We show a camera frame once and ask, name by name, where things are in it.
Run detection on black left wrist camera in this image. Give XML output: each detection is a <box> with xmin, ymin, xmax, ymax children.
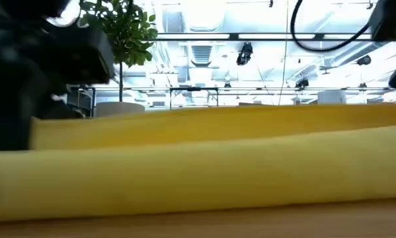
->
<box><xmin>68</xmin><ymin>28</ymin><xmax>116</xmax><ymax>85</ymax></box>

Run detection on white cabinet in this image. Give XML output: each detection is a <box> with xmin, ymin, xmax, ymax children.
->
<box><xmin>317</xmin><ymin>89</ymin><xmax>346</xmax><ymax>106</ymax></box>

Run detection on white plant pot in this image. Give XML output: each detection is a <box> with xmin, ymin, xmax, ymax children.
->
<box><xmin>95</xmin><ymin>101</ymin><xmax>146</xmax><ymax>118</ymax></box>

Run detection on yellow microfiber towel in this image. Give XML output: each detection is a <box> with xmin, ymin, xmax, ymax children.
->
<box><xmin>0</xmin><ymin>104</ymin><xmax>396</xmax><ymax>223</ymax></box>

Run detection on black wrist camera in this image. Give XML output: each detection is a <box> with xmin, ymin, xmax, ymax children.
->
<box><xmin>68</xmin><ymin>28</ymin><xmax>116</xmax><ymax>85</ymax></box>
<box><xmin>369</xmin><ymin>0</ymin><xmax>396</xmax><ymax>42</ymax></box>

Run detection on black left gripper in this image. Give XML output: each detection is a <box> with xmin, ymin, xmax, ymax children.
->
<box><xmin>0</xmin><ymin>19</ymin><xmax>85</xmax><ymax>151</ymax></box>

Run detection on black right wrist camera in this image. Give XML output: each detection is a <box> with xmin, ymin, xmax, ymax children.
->
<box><xmin>369</xmin><ymin>0</ymin><xmax>396</xmax><ymax>42</ymax></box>

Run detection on green leafy small tree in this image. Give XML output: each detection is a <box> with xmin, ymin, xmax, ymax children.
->
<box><xmin>78</xmin><ymin>0</ymin><xmax>159</xmax><ymax>103</ymax></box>

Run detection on black overhead camera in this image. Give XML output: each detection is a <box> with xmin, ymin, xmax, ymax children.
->
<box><xmin>235</xmin><ymin>42</ymin><xmax>254</xmax><ymax>66</ymax></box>

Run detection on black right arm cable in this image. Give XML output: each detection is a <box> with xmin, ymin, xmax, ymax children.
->
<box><xmin>290</xmin><ymin>0</ymin><xmax>372</xmax><ymax>53</ymax></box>

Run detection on black aluminium rig frame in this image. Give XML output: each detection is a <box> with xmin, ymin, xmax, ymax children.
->
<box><xmin>149</xmin><ymin>32</ymin><xmax>374</xmax><ymax>42</ymax></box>

